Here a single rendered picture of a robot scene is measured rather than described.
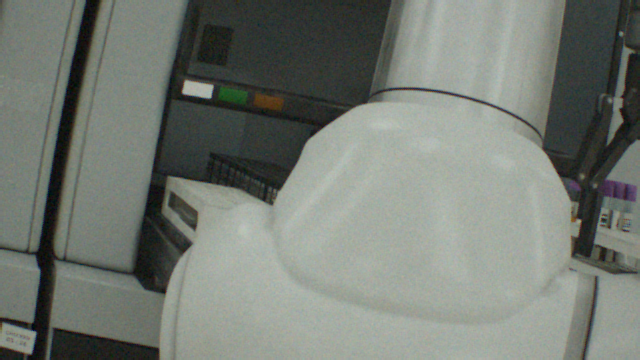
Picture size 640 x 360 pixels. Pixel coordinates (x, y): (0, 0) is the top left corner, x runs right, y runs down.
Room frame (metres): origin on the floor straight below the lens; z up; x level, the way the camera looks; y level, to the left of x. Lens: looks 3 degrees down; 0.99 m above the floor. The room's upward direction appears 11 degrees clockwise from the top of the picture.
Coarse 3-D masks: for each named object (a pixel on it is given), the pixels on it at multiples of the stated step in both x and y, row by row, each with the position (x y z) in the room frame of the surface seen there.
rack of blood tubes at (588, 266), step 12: (576, 228) 1.36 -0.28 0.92; (600, 228) 1.37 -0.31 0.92; (600, 240) 1.29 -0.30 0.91; (612, 240) 1.26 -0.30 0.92; (624, 240) 1.24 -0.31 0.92; (636, 240) 1.28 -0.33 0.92; (624, 252) 1.23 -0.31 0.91; (636, 252) 1.21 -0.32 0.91; (576, 264) 1.34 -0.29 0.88; (588, 264) 1.32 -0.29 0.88; (600, 264) 1.36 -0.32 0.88; (612, 264) 1.38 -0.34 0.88; (624, 264) 1.41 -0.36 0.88
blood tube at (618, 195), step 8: (616, 184) 1.41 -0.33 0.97; (624, 184) 1.41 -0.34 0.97; (616, 192) 1.41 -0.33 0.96; (616, 200) 1.41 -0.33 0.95; (616, 208) 1.41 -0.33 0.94; (616, 216) 1.41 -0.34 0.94; (608, 224) 1.41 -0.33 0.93; (616, 224) 1.41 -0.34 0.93; (608, 248) 1.41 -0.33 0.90; (608, 256) 1.41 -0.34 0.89
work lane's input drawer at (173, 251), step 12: (144, 216) 1.69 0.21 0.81; (156, 216) 1.65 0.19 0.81; (144, 228) 1.66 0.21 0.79; (156, 228) 1.59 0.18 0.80; (168, 228) 1.55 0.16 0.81; (144, 240) 1.65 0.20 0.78; (156, 240) 1.55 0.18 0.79; (168, 240) 1.49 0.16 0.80; (180, 240) 1.45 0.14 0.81; (144, 252) 1.63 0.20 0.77; (156, 252) 1.54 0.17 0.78; (168, 252) 1.46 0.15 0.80; (180, 252) 1.41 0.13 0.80; (156, 264) 1.53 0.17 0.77; (168, 264) 1.45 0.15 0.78; (156, 276) 1.51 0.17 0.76; (168, 276) 1.43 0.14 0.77
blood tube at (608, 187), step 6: (606, 180) 1.40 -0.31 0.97; (606, 186) 1.40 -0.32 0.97; (612, 186) 1.40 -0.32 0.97; (606, 192) 1.40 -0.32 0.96; (612, 192) 1.40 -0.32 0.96; (606, 198) 1.40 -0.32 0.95; (606, 204) 1.40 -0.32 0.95; (606, 210) 1.40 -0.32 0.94; (600, 216) 1.40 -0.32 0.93; (606, 216) 1.40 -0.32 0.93; (600, 222) 1.40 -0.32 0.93; (594, 246) 1.40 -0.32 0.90; (600, 246) 1.40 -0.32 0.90; (594, 252) 1.40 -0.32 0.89; (588, 258) 1.41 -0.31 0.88; (594, 258) 1.40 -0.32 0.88
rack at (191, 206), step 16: (176, 192) 1.57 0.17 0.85; (192, 192) 1.49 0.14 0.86; (208, 192) 1.55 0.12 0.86; (224, 192) 1.59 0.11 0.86; (240, 192) 1.64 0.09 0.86; (176, 208) 1.66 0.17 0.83; (192, 208) 1.68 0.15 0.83; (208, 208) 1.39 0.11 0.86; (224, 208) 1.39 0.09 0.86; (176, 224) 1.54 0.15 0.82; (192, 224) 1.64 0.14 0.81; (208, 224) 1.39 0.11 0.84; (192, 240) 1.42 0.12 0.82
